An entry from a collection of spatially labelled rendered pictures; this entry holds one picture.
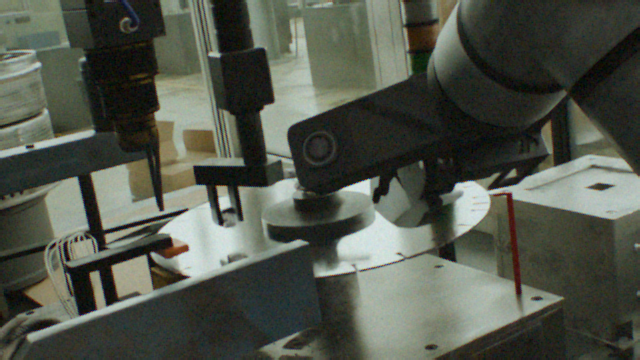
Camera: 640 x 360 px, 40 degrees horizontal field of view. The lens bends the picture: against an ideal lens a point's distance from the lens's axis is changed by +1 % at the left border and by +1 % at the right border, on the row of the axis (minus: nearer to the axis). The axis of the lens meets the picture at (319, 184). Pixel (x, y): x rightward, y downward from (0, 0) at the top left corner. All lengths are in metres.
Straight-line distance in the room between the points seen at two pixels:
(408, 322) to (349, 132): 0.35
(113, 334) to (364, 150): 0.20
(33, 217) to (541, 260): 0.81
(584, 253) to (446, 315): 0.19
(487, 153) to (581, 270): 0.43
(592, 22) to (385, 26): 1.06
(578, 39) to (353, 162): 0.18
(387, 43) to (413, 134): 0.93
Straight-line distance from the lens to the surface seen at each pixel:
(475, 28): 0.44
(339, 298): 0.85
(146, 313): 0.58
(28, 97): 1.41
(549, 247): 0.99
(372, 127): 0.52
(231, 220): 0.81
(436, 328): 0.82
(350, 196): 0.86
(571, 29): 0.39
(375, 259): 0.72
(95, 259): 0.75
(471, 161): 0.55
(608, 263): 0.94
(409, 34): 1.08
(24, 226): 1.44
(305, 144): 0.53
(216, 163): 0.80
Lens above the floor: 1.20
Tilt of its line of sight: 15 degrees down
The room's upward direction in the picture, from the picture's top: 9 degrees counter-clockwise
